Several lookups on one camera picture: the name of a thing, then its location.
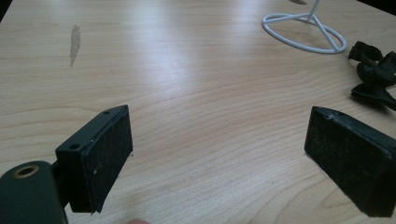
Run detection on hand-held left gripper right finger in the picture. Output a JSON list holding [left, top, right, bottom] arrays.
[[304, 105, 396, 218]]

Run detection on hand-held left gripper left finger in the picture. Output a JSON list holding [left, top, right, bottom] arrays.
[[55, 105, 134, 215]]

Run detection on black bow tie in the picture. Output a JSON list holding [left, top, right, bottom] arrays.
[[347, 40, 396, 89], [350, 83, 396, 112]]

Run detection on white wire display rack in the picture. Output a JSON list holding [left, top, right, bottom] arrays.
[[262, 0, 348, 55]]

